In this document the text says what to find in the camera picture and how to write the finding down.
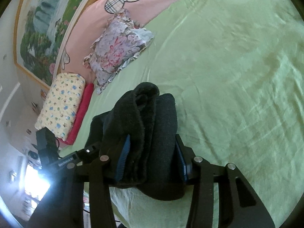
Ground gold framed landscape painting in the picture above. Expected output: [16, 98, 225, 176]
[13, 0, 97, 88]

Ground light green bed sheet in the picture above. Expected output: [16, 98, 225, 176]
[61, 0, 303, 227]

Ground pink quilt with plaid hearts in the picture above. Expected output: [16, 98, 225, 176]
[57, 0, 210, 83]

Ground black pants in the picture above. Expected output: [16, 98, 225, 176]
[85, 82, 185, 201]

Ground yellow patterned folded quilt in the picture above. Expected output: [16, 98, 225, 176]
[35, 73, 86, 141]

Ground red folded blanket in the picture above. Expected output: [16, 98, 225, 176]
[58, 83, 94, 148]

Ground floral ruffled pillow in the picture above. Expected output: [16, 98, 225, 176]
[83, 8, 154, 95]

